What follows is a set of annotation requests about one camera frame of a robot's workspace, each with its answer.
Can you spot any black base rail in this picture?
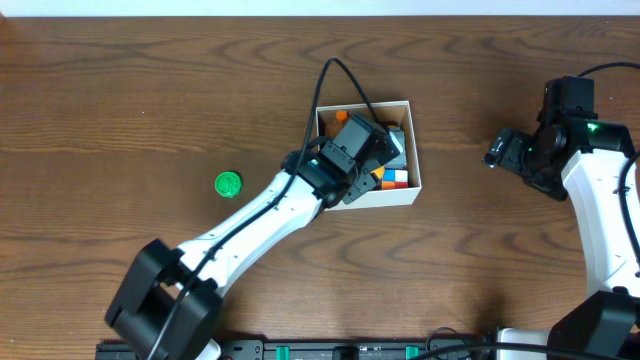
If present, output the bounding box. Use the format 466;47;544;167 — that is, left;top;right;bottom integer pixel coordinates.
94;327;501;360

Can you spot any right black cable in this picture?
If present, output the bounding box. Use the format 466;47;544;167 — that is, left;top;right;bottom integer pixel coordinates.
577;61;640;279

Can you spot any brown plush bear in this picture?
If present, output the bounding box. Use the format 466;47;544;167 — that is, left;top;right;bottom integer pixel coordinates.
325;110;350;138

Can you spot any colourful puzzle cube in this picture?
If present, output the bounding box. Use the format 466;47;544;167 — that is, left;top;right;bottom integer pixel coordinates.
381;169;409;190

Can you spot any yellow grey toy truck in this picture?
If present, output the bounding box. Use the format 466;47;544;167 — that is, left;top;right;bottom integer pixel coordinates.
380;122;408;169

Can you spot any orange duck toy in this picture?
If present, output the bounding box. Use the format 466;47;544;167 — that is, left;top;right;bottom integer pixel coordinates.
371;166;385;180

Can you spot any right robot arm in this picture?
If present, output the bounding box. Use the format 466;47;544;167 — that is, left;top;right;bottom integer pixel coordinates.
483;76;639;359

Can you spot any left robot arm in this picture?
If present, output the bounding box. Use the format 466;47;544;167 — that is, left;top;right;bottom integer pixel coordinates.
105;114;403;359

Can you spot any white cardboard box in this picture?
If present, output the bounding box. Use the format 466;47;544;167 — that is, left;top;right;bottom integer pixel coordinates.
316;100;422;210

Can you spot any left black cable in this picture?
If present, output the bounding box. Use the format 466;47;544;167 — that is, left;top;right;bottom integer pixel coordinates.
144;56;386;360

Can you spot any black cable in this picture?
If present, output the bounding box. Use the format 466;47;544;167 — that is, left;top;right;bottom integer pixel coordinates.
144;56;386;360
577;61;640;279

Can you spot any green round disc toy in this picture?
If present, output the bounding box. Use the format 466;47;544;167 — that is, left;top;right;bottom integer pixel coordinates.
215;171;243;198

